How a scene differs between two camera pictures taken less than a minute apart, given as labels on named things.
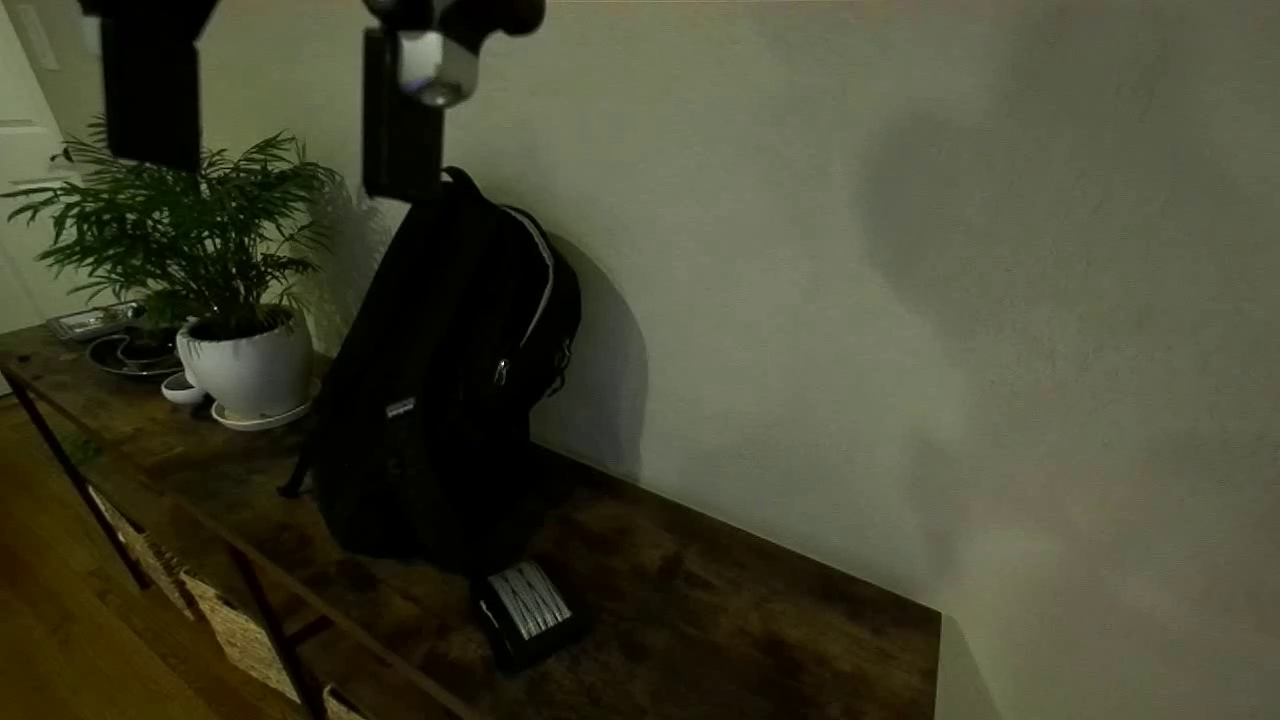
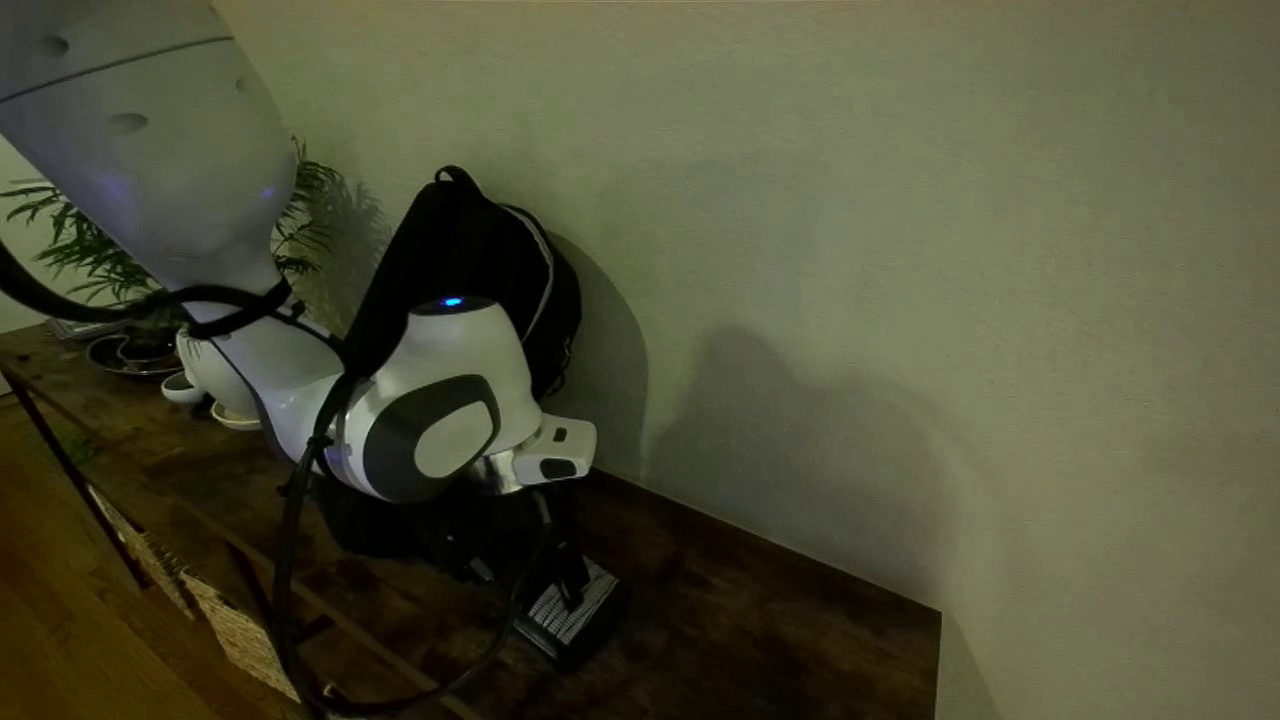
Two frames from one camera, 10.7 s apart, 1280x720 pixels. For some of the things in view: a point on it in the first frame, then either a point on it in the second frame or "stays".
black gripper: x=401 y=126 to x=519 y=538
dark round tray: x=135 y=355 stays
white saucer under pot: x=258 y=420 stays
